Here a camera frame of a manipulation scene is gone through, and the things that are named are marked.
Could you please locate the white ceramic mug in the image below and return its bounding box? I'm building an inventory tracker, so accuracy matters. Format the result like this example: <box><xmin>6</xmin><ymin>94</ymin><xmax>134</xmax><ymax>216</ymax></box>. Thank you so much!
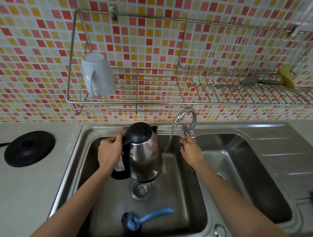
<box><xmin>81</xmin><ymin>52</ymin><xmax>116</xmax><ymax>98</ymax></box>

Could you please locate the white wall hook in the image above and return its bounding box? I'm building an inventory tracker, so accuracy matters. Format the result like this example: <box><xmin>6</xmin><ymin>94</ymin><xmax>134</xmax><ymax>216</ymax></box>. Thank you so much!
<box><xmin>291</xmin><ymin>22</ymin><xmax>309</xmax><ymax>37</ymax></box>

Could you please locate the yellow sponge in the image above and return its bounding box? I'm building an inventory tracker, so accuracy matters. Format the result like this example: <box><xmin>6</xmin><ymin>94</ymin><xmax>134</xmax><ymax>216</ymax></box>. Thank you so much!
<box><xmin>277</xmin><ymin>64</ymin><xmax>296</xmax><ymax>88</ymax></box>

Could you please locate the black round kettle base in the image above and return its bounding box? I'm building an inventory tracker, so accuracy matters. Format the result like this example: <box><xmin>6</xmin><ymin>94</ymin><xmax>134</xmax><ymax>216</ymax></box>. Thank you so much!
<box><xmin>4</xmin><ymin>131</ymin><xmax>56</xmax><ymax>168</ymax></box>

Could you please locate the chrome sink faucet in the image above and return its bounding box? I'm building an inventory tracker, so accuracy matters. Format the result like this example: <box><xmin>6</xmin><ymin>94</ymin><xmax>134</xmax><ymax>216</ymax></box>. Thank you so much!
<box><xmin>173</xmin><ymin>110</ymin><xmax>198</xmax><ymax>139</ymax></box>

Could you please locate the steel spoon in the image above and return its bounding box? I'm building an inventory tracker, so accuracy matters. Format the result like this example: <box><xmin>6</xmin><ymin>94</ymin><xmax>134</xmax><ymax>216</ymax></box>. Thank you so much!
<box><xmin>238</xmin><ymin>76</ymin><xmax>287</xmax><ymax>86</ymax></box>

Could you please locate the steel electric kettle black lid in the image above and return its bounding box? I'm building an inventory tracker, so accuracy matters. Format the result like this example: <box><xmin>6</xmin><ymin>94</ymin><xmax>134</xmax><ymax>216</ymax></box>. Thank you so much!
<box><xmin>111</xmin><ymin>122</ymin><xmax>164</xmax><ymax>183</ymax></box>

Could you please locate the person's right forearm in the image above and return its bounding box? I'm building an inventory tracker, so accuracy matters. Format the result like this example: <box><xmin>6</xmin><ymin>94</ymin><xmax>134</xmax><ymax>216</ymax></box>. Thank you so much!
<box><xmin>192</xmin><ymin>160</ymin><xmax>289</xmax><ymax>237</ymax></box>

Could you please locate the blue dish brush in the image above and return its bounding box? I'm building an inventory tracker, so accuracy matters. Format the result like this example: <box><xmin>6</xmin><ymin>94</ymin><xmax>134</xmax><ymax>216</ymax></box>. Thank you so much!
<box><xmin>121</xmin><ymin>207</ymin><xmax>175</xmax><ymax>232</ymax></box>

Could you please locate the stainless steel double sink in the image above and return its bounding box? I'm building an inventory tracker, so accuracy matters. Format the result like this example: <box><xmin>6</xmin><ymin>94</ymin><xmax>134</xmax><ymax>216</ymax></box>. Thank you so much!
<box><xmin>48</xmin><ymin>122</ymin><xmax>313</xmax><ymax>237</ymax></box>

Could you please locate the person's right hand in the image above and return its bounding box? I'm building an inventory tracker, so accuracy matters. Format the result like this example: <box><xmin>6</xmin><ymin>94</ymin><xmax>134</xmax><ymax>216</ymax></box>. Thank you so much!
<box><xmin>180</xmin><ymin>135</ymin><xmax>205</xmax><ymax>168</ymax></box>

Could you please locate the steel wire dish rack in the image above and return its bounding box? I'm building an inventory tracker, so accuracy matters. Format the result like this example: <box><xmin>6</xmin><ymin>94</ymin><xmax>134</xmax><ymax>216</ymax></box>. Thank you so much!
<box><xmin>66</xmin><ymin>6</ymin><xmax>313</xmax><ymax>115</ymax></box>

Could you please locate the steel sink drain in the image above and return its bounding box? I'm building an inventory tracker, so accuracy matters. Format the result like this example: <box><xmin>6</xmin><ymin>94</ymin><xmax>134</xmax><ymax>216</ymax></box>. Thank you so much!
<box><xmin>214</xmin><ymin>171</ymin><xmax>229</xmax><ymax>183</ymax></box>

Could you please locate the round steel drain strainer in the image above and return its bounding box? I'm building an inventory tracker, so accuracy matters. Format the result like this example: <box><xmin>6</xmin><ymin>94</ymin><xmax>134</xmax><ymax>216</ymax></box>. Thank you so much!
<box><xmin>130</xmin><ymin>180</ymin><xmax>154</xmax><ymax>201</ymax></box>

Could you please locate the person's left hand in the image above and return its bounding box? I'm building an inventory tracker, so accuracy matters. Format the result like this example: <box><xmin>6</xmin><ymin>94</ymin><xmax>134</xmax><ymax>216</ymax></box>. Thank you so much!
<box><xmin>97</xmin><ymin>132</ymin><xmax>125</xmax><ymax>170</ymax></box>

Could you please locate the person's left forearm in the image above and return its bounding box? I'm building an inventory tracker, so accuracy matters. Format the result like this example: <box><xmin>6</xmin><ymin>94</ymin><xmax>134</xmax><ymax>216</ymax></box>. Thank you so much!
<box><xmin>30</xmin><ymin>163</ymin><xmax>118</xmax><ymax>237</ymax></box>

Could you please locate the round steel sink hole cap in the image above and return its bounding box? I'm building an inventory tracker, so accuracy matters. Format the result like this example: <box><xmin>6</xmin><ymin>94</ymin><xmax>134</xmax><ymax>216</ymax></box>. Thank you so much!
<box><xmin>214</xmin><ymin>224</ymin><xmax>227</xmax><ymax>237</ymax></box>

